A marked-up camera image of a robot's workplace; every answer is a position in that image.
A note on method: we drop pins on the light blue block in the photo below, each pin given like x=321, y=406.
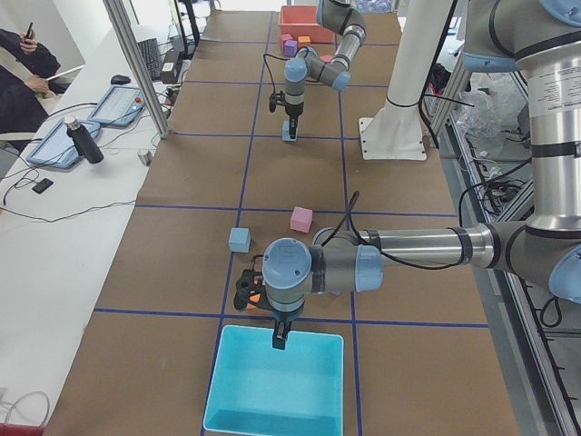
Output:
x=239, y=240
x=285, y=133

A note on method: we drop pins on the teach pendant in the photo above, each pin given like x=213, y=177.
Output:
x=119, y=107
x=57, y=148

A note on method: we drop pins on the teal plastic bin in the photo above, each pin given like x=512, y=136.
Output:
x=259, y=390

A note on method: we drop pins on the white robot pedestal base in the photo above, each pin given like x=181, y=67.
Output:
x=395, y=132

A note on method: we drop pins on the black computer mouse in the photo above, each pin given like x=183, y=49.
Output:
x=119, y=79

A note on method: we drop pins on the light pink foam block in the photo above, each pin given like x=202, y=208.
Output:
x=301, y=219

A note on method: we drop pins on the aluminium frame post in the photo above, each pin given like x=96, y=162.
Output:
x=123, y=29

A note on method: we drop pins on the seated person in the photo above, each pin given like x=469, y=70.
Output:
x=21, y=111

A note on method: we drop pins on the black keyboard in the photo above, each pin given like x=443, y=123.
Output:
x=150, y=51

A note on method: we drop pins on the teach pendant far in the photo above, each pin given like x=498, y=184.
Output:
x=119, y=107

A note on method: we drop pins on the orange foam block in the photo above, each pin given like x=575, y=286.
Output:
x=303, y=41
x=255, y=294

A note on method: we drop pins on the orange foam block left side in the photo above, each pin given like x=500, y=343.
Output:
x=255, y=294

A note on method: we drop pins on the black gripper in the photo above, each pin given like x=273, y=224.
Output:
x=281, y=318
x=293, y=111

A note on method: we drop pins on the pink plastic bin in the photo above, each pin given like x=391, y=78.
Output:
x=301, y=20

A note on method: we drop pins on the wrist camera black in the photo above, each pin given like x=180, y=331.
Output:
x=275, y=100
x=241, y=296

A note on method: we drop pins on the small metal cylinder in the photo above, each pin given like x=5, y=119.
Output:
x=145, y=156

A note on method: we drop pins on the purple foam block right side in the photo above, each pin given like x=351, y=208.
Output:
x=290, y=48

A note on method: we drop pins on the black water bottle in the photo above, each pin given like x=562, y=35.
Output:
x=83, y=141

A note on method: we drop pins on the teach pendant near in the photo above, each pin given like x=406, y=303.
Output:
x=57, y=148

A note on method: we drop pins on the black smartphone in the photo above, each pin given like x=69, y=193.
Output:
x=42, y=186

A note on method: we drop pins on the orange foam block right side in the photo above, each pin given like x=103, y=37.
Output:
x=303, y=41

